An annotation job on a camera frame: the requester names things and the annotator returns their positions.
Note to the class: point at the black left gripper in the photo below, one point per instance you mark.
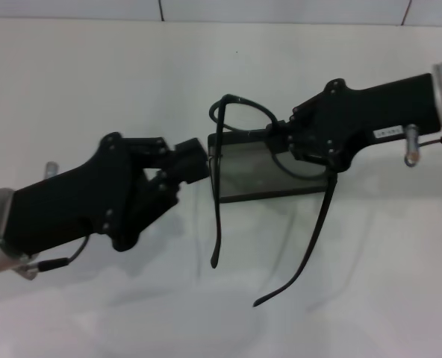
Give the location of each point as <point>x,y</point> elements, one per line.
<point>75,201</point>

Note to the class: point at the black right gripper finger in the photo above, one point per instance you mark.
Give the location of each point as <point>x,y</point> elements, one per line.
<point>195,168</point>
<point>189,146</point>

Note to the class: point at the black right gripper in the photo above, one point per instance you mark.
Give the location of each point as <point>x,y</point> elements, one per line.
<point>374,108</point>

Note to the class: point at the black glasses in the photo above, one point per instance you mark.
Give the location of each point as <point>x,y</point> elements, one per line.
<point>218,209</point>

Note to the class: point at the black glasses case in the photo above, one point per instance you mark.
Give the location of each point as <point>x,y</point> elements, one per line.
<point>251,175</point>

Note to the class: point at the right gripper silver plug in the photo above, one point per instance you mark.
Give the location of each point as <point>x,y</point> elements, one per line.
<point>411,149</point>

